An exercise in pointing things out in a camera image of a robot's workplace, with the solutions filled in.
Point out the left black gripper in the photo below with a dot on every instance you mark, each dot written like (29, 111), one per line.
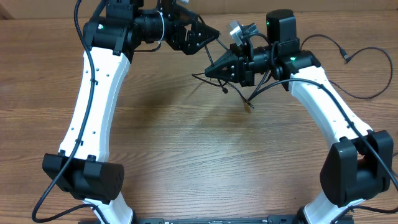
(176, 42)

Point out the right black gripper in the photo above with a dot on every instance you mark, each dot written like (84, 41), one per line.
(238, 68)

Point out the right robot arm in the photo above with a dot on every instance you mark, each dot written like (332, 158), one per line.
(358, 166)

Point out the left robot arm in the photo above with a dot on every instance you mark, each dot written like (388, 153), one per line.
(110, 39)

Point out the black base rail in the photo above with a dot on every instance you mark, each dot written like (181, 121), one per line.
(214, 221)

